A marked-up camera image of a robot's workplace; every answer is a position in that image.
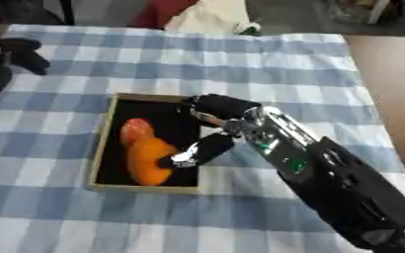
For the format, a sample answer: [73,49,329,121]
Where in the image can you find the orange toy fruit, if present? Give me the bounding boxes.
[124,136,181,187]

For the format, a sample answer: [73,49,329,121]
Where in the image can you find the black chair leg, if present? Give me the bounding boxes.
[58,0,77,26]

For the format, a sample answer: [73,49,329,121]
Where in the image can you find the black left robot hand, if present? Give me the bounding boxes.
[0,38,52,99]

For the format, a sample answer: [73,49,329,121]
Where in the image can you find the red-orange toy fruit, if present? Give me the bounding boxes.
[120,118,156,146]

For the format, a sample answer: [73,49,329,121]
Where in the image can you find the tan cardboard box black inside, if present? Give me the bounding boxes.
[85,92,204,195]

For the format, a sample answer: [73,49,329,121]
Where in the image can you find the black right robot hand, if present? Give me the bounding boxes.
[155,93,264,169]

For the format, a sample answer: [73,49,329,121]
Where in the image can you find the person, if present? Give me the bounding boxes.
[127,0,264,37]

